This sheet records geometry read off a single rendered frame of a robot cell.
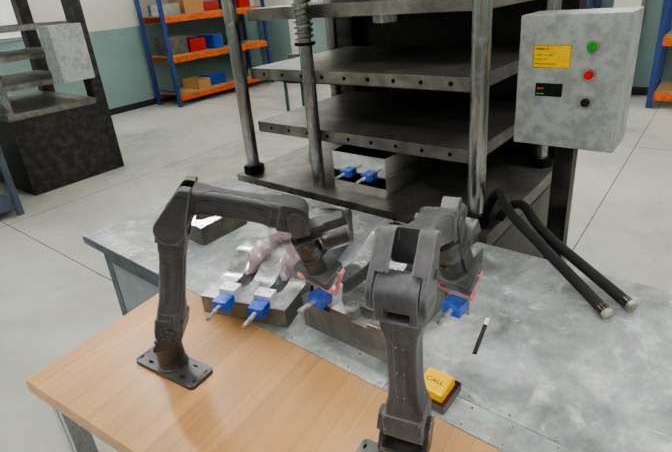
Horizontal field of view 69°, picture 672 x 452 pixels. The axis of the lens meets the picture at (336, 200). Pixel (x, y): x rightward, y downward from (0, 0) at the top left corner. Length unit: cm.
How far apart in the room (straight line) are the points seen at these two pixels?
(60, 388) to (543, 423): 105
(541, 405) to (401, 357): 43
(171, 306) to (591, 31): 133
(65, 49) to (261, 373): 442
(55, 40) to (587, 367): 485
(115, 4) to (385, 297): 852
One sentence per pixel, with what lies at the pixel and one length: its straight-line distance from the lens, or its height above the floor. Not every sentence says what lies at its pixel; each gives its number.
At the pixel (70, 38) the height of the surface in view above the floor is 138.
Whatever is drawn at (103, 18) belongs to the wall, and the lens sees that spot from 890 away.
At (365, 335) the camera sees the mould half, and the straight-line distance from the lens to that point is 116.
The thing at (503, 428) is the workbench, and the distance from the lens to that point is 107.
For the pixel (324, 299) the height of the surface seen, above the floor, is 93.
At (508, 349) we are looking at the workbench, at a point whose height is 80.
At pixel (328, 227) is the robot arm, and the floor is 113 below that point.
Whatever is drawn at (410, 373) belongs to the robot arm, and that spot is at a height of 105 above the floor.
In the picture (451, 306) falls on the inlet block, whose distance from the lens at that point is 110.
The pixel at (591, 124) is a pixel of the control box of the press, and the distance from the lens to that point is 167.
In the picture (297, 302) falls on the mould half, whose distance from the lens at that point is 133.
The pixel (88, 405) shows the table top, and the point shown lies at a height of 80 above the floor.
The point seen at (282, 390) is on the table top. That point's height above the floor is 80.
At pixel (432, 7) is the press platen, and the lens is 177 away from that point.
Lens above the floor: 159
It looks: 23 degrees down
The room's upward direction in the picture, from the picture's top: 5 degrees counter-clockwise
